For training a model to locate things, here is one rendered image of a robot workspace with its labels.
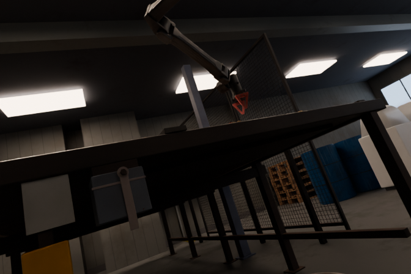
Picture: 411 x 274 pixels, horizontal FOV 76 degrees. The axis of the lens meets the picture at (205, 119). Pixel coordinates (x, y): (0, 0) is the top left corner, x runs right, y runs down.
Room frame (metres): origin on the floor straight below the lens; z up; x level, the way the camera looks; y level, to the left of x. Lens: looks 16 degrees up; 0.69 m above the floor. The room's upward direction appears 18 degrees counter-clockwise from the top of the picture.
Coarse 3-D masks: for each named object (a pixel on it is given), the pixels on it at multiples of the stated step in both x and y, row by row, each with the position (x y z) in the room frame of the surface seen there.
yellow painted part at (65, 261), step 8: (40, 232) 0.62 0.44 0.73; (48, 232) 0.63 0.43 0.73; (40, 240) 0.62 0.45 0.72; (48, 240) 0.63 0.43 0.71; (64, 240) 0.62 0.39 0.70; (40, 248) 0.60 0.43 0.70; (48, 248) 0.60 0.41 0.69; (56, 248) 0.61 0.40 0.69; (64, 248) 0.62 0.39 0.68; (24, 256) 0.58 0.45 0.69; (32, 256) 0.59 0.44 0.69; (40, 256) 0.59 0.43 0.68; (48, 256) 0.60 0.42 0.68; (56, 256) 0.61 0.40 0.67; (64, 256) 0.62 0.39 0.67; (24, 264) 0.58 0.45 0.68; (32, 264) 0.59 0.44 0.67; (40, 264) 0.59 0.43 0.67; (48, 264) 0.60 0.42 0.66; (56, 264) 0.61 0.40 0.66; (64, 264) 0.61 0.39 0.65; (24, 272) 0.58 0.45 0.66; (32, 272) 0.58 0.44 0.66; (40, 272) 0.59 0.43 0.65; (48, 272) 0.60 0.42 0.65; (56, 272) 0.61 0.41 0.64; (64, 272) 0.61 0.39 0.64; (72, 272) 0.62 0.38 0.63
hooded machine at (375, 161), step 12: (396, 108) 4.20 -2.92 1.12; (360, 120) 4.30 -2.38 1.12; (384, 120) 4.01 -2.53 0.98; (396, 120) 4.04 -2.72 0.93; (408, 120) 4.17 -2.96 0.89; (396, 132) 3.91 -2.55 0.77; (408, 132) 4.02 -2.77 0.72; (360, 144) 4.42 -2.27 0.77; (372, 144) 4.25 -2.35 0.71; (396, 144) 3.98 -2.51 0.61; (408, 144) 3.94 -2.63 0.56; (372, 156) 4.33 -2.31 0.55; (408, 156) 3.92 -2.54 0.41; (372, 168) 4.41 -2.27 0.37; (384, 168) 4.26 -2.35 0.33; (408, 168) 3.99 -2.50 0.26; (384, 180) 4.33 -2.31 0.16
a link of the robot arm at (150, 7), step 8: (160, 0) 0.85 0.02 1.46; (168, 0) 0.85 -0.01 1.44; (176, 0) 0.85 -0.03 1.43; (152, 8) 0.88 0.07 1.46; (160, 8) 0.88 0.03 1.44; (168, 8) 0.88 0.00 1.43; (144, 16) 0.90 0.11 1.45; (152, 16) 0.91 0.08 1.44; (160, 16) 0.91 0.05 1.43; (152, 24) 0.94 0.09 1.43; (160, 24) 0.94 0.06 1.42; (168, 24) 0.98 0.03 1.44; (168, 32) 0.99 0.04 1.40
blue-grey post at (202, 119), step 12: (192, 72) 3.16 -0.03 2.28; (192, 84) 3.13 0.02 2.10; (192, 96) 3.13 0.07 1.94; (204, 120) 3.14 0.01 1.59; (228, 192) 3.14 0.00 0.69; (228, 204) 3.12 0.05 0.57; (228, 216) 3.16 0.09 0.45; (240, 228) 3.15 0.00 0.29; (240, 240) 3.12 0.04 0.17; (240, 252) 3.15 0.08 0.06
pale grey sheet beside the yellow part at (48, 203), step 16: (64, 176) 0.65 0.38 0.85; (32, 192) 0.61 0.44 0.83; (48, 192) 0.63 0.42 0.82; (64, 192) 0.65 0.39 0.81; (32, 208) 0.61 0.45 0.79; (48, 208) 0.63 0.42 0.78; (64, 208) 0.64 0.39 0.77; (32, 224) 0.61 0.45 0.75; (48, 224) 0.63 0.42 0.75; (64, 224) 0.64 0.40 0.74
